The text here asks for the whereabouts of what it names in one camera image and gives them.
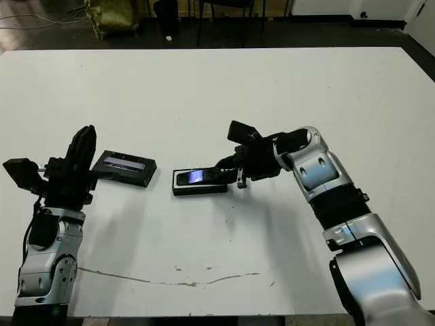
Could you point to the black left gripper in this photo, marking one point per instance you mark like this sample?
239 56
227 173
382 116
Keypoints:
64 186

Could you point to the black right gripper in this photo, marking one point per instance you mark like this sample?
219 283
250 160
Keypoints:
261 159

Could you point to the black camera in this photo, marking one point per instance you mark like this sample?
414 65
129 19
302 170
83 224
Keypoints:
190 177

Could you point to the black box lid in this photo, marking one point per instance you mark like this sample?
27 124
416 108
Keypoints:
129 176

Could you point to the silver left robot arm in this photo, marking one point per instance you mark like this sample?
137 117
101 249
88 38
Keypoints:
44 265

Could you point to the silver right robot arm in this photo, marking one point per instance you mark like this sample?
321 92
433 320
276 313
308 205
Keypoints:
316 169

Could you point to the black box with white insert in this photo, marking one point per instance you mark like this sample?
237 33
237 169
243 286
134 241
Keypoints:
197 191

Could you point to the olive green bag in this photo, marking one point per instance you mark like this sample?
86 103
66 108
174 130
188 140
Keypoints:
113 17

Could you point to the black bin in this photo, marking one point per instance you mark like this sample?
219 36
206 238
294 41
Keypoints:
168 18

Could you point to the black baseboard ledge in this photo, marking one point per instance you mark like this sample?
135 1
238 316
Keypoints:
350 23

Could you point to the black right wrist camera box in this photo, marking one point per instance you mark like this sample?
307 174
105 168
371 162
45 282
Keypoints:
241 130

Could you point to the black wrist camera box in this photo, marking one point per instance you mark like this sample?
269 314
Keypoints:
20 173
241 130

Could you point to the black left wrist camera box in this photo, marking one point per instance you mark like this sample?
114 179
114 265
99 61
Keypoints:
20 173

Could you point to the black round wall knob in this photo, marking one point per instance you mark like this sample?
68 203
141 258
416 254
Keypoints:
363 14

